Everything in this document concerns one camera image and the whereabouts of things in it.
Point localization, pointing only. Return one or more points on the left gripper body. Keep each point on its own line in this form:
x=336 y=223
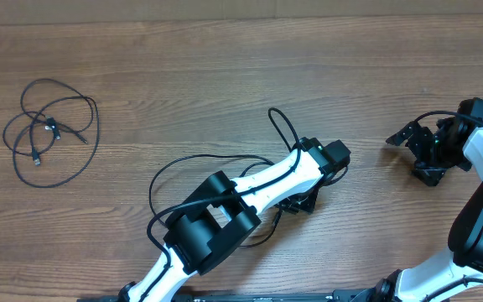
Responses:
x=304 y=202

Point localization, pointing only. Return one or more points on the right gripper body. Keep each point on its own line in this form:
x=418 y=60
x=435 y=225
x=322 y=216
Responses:
x=433 y=155

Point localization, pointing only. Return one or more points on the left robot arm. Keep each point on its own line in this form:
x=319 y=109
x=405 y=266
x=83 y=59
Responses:
x=221 y=213

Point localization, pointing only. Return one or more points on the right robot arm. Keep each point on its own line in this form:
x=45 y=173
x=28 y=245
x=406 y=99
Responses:
x=460 y=266

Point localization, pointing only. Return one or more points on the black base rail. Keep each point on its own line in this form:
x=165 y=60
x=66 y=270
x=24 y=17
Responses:
x=338 y=295

